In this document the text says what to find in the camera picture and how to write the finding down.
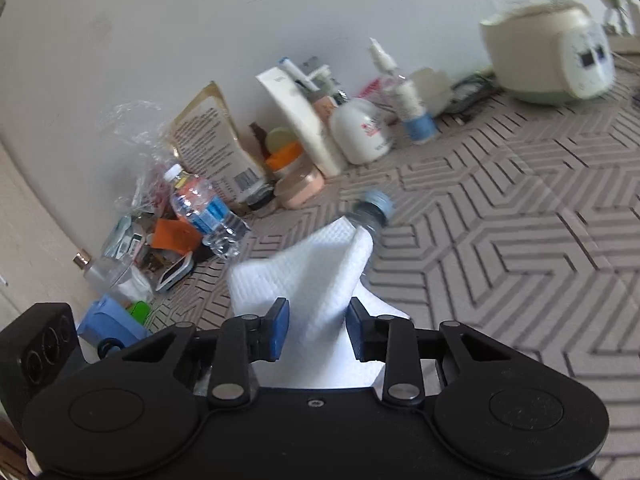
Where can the small green item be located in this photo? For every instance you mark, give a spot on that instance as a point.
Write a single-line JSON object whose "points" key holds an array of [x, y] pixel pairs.
{"points": [[139, 310]]}

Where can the white crumpled plastic bag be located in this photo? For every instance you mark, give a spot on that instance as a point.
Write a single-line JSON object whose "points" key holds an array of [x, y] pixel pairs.
{"points": [[135, 285]]}

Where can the white pump lotion bottle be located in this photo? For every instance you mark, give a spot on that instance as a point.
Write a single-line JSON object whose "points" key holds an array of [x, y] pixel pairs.
{"points": [[360, 132]]}

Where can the blue label water bottle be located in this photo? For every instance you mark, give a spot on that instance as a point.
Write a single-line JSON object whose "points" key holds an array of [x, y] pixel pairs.
{"points": [[200, 205]]}

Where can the pink pump bottle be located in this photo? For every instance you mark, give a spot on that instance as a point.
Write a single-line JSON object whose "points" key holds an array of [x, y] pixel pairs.
{"points": [[324, 107]]}

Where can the pale green round lid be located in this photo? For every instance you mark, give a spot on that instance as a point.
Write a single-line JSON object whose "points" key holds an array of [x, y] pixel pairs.
{"points": [[280, 139]]}

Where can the geometric patterned tablecloth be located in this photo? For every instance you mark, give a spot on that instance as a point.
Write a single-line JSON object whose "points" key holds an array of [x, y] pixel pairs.
{"points": [[500, 235]]}

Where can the pink cosmetic jar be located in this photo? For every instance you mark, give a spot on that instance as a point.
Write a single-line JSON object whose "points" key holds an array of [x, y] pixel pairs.
{"points": [[300, 187]]}

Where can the cream electric kettle base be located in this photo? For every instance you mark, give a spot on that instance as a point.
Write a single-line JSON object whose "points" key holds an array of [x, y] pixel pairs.
{"points": [[530, 55]]}

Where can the white cosmetic tube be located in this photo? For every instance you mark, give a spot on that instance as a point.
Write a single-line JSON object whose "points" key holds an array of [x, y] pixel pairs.
{"points": [[305, 125]]}

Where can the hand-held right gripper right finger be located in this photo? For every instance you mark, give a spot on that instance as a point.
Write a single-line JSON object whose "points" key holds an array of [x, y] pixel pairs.
{"points": [[357, 332]]}

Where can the white paper towel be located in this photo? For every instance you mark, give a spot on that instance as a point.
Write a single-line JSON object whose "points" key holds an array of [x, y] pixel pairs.
{"points": [[310, 280]]}

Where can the small white device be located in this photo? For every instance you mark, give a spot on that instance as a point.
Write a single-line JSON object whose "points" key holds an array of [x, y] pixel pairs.
{"points": [[175, 272]]}

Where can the pink packet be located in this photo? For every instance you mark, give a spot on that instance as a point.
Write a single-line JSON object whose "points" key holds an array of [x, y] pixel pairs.
{"points": [[370, 89]]}

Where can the clear crumpled plastic bag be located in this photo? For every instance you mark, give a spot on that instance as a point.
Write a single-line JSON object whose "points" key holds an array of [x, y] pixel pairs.
{"points": [[130, 125]]}

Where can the white plastic container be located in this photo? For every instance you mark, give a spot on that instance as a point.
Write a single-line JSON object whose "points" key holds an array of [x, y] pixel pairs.
{"points": [[432, 82]]}

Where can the blue plastic box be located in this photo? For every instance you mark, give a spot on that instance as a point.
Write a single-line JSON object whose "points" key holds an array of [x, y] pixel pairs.
{"points": [[107, 322]]}

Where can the clear plastic bottle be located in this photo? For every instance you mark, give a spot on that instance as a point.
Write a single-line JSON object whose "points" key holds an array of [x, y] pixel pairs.
{"points": [[372, 212]]}

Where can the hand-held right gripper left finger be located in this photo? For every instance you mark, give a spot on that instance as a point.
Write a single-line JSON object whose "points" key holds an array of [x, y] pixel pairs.
{"points": [[277, 332]]}

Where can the white blue pen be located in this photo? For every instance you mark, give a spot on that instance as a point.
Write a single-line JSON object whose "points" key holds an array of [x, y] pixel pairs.
{"points": [[295, 72]]}

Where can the beige printed pouch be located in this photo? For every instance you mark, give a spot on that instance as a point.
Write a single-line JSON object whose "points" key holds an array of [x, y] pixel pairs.
{"points": [[210, 140]]}

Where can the small printed medicine box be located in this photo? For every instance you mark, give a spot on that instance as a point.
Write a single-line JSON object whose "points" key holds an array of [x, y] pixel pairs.
{"points": [[120, 240]]}

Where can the orange lid jar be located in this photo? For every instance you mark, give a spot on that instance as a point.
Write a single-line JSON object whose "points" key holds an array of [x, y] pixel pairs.
{"points": [[285, 155]]}

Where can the clear spray bottle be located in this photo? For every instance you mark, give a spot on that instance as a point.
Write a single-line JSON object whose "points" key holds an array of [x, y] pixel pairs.
{"points": [[412, 110]]}

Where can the black round jar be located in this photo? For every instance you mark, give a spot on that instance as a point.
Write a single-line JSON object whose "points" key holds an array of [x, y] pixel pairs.
{"points": [[260, 199]]}

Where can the orange box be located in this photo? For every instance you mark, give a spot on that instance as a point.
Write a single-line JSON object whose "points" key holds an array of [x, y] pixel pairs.
{"points": [[172, 235]]}

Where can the glass perfume bottle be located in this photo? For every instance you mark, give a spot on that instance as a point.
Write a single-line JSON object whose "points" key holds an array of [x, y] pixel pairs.
{"points": [[92, 272]]}

